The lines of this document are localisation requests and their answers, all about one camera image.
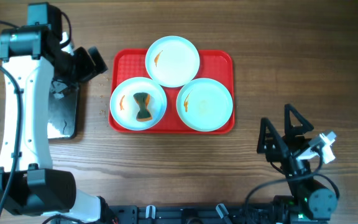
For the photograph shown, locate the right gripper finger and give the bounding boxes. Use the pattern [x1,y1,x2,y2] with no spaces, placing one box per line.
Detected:
[257,118,290,159]
[283,103,315,138]

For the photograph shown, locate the white plate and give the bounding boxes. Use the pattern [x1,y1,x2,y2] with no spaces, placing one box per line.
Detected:
[145,35,200,88]
[176,78,234,132]
[110,77,167,131]

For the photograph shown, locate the green orange sponge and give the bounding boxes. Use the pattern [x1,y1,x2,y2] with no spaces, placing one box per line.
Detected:
[134,92,152,122]

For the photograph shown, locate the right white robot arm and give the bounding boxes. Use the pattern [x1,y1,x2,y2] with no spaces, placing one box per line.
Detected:
[249,104,340,223]

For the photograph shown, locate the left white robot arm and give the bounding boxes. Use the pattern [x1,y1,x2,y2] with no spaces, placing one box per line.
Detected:
[0,2,114,223]

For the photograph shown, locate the black metal tray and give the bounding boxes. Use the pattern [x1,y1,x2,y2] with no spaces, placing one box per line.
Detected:
[47,80,80,139]

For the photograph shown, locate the red plastic tray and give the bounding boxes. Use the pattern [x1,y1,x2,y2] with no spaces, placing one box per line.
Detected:
[111,49,234,134]

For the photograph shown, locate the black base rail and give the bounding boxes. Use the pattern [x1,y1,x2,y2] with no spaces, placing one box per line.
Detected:
[107,203,291,224]

